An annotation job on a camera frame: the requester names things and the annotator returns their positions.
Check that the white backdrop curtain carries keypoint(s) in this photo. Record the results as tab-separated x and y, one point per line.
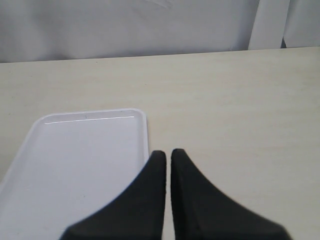
42	30

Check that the white plastic tray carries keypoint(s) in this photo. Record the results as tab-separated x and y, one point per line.
69	166

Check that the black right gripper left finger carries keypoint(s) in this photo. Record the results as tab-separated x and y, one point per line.
136	214

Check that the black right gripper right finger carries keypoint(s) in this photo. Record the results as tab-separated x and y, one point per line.
202	212

